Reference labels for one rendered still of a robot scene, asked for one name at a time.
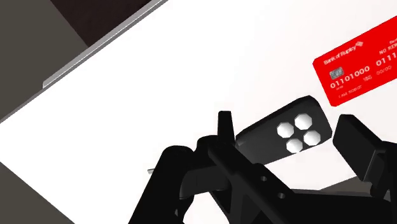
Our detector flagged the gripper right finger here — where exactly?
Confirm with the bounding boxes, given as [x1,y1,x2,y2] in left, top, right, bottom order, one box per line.
[291,114,397,224]

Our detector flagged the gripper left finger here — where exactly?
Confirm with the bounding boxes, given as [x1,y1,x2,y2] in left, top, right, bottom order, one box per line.
[128,110,294,224]

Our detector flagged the white table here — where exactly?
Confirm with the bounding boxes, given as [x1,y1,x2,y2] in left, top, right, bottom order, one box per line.
[0,0,397,224]

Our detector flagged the black remote control white buttons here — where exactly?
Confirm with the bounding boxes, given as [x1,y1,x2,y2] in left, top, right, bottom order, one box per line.
[234,95,333,165]

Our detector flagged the red bank card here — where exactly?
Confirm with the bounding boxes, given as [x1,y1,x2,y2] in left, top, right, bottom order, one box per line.
[312,15,397,107]

